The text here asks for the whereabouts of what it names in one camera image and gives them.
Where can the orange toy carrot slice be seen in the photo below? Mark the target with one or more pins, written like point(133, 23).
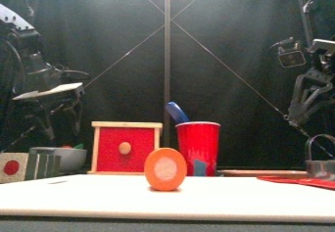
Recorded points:
point(152, 174)

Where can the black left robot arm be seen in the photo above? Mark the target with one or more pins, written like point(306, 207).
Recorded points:
point(21, 56)

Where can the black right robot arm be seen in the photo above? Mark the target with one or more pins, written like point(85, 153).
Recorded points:
point(324, 1)

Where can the small toy food in bowl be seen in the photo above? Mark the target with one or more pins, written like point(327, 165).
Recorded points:
point(72, 146)

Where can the gray bowl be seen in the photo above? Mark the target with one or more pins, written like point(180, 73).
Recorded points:
point(72, 159)

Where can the red wooden drawer box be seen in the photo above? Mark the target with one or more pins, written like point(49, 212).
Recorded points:
point(113, 148)

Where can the white block with red dot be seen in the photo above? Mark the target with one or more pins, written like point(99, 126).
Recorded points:
point(13, 167)

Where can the wooden tray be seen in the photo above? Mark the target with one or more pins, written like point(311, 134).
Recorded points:
point(262, 173)

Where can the red cloth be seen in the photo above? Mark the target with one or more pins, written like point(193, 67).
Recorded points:
point(300, 181)

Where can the red plastic cup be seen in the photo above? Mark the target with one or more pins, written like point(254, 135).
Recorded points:
point(197, 144)

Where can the white cutting board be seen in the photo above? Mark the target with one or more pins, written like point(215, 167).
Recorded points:
point(131, 200)

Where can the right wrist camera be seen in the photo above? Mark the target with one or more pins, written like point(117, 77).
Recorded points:
point(291, 58)

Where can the vertical metal frame pole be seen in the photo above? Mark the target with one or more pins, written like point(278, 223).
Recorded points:
point(167, 63)

